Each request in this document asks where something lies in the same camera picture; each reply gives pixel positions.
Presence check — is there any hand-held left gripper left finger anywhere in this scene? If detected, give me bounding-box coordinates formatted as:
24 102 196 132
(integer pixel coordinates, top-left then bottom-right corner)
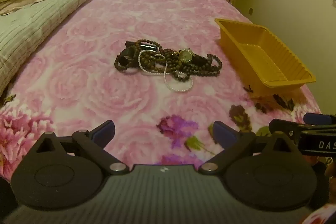
35 120 130 175

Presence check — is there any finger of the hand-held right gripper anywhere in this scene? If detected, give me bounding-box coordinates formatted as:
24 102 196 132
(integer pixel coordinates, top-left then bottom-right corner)
269 119 305 136
304 113 336 125

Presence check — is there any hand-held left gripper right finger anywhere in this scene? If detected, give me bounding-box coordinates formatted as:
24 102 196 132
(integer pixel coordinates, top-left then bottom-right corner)
198 120 301 174

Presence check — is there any white pearl necklace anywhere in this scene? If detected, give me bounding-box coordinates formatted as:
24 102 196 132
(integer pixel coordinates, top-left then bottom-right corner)
138 50 194 93

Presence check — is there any yellow plastic tray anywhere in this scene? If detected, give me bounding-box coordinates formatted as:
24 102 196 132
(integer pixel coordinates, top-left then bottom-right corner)
215 18 317 97

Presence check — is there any long brown bead necklace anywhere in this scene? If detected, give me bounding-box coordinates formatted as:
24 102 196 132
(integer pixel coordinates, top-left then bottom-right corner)
136 40 223 83

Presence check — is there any dark bead bracelet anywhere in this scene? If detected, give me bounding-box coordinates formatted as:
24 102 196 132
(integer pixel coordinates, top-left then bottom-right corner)
114 48 137 73

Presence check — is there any gold wristwatch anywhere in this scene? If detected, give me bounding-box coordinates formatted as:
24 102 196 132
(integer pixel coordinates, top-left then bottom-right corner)
178 48 208 65

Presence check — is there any black smart band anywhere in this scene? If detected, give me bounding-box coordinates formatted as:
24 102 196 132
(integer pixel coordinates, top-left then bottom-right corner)
125 41 158 53

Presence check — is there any red white floral cloth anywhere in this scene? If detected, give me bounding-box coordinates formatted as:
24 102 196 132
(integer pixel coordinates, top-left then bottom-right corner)
302 203 336 224

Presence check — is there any pink floral blanket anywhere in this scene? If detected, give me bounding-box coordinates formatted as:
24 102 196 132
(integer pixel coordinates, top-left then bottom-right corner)
0 0 324 180

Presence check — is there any green striped quilt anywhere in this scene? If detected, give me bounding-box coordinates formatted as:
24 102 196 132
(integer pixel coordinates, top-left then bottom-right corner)
0 0 113 98

